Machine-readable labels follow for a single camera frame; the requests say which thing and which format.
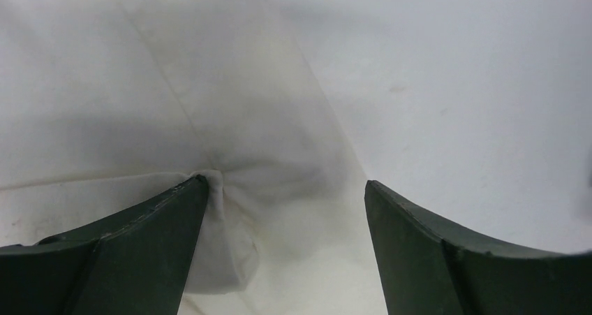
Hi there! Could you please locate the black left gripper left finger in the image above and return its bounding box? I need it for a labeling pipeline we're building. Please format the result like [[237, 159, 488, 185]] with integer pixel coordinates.
[[1, 175, 209, 314]]

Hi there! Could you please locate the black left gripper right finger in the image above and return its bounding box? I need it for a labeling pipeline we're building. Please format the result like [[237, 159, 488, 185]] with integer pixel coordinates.
[[364, 180, 591, 314]]

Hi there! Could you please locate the cream white t shirt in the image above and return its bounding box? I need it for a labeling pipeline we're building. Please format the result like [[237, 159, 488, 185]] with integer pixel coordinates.
[[1, 0, 387, 314]]

